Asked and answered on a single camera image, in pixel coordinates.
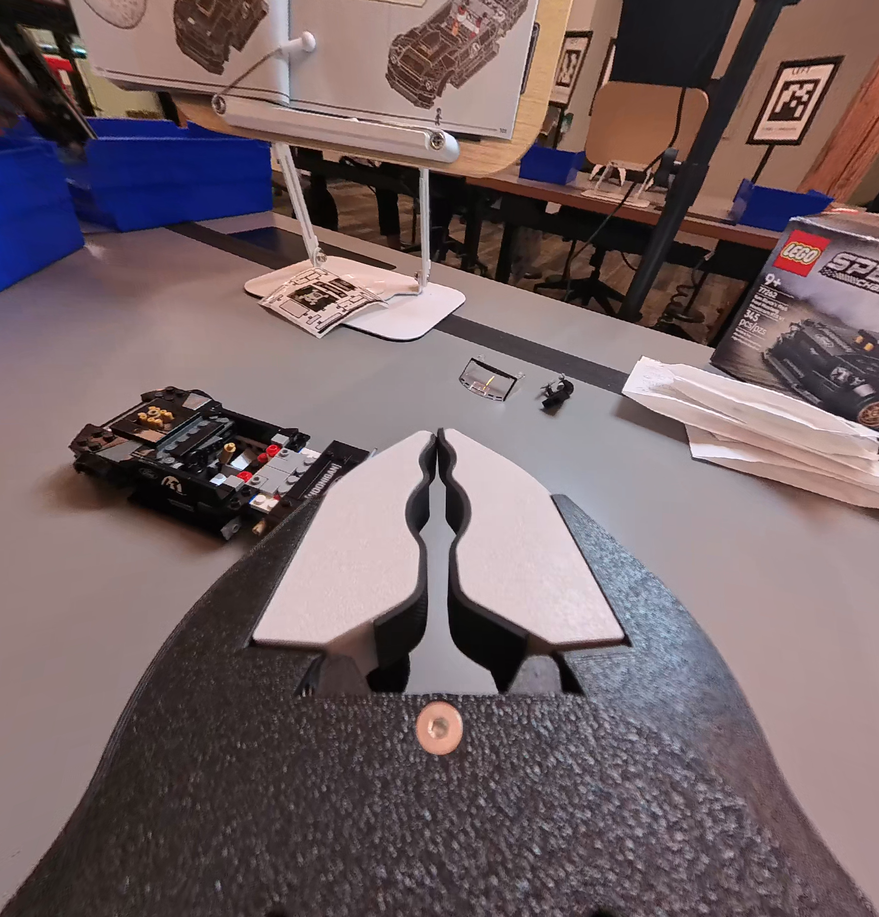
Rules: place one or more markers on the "small blue storage bin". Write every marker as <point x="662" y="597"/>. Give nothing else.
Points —
<point x="550" y="165"/>
<point x="784" y="208"/>

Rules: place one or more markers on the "black white marker tag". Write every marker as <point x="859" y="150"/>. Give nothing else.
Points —
<point x="573" y="68"/>
<point x="795" y="101"/>

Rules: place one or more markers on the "black metal pole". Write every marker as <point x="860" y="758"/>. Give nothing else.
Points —
<point x="698" y="158"/>

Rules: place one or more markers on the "lego sticker sheet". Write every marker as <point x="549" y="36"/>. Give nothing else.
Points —
<point x="318" y="304"/>

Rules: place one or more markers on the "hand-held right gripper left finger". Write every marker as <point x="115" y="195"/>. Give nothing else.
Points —
<point x="347" y="566"/>

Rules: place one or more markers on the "lego car model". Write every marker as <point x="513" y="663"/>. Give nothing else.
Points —
<point x="196" y="459"/>

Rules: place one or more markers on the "lego instruction booklet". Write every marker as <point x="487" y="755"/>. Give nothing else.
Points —
<point x="339" y="50"/>

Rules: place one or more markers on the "clear lego windshield piece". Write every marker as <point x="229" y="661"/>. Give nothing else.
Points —
<point x="488" y="380"/>

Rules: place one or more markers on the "small black lego assembly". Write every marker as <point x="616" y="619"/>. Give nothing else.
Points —
<point x="557" y="393"/>

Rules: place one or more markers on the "long wooden table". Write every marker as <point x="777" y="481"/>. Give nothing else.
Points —
<point x="554" y="194"/>

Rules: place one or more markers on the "white stand rod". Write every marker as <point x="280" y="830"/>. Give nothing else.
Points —
<point x="424" y="222"/>
<point x="299" y="208"/>

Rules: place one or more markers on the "crumpled white paper bag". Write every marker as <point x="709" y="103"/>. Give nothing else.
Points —
<point x="769" y="423"/>

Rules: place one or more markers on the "lego set box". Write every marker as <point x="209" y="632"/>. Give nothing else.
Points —
<point x="827" y="330"/>

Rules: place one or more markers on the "wooden pillar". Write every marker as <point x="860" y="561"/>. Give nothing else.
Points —
<point x="873" y="129"/>

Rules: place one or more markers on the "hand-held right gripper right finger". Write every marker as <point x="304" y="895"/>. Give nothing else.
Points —
<point x="540" y="566"/>

